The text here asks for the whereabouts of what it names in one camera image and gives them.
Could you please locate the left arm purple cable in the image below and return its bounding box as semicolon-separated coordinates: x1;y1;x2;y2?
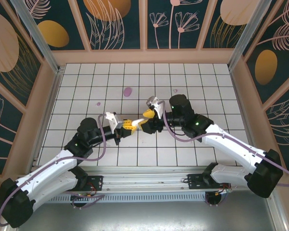
0;114;111;228

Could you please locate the perforated grey cable duct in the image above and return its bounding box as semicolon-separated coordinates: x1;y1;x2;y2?
48;193;208;204

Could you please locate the aluminium side rail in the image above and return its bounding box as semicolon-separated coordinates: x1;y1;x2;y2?
26;67;63;171
228;67;263;169

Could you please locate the aluminium frame post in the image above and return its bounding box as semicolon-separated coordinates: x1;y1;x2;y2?
10;0;61;74
228;0;267;70

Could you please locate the aluminium mounting rail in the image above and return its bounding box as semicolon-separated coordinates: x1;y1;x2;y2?
18;166;273;193

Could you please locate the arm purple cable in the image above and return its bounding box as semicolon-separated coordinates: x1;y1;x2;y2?
158;101;289;188
0;114;111;228

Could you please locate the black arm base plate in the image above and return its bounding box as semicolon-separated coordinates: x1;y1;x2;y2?
86;175;104;191
187;173;206;190

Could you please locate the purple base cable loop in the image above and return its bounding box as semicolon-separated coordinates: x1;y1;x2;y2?
205;192;223;207
71;191;105;209

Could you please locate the grey sheet metal panel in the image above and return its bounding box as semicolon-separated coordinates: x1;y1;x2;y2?
16;202;280;231

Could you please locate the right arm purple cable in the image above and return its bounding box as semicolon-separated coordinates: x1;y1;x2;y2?
158;101;289;188

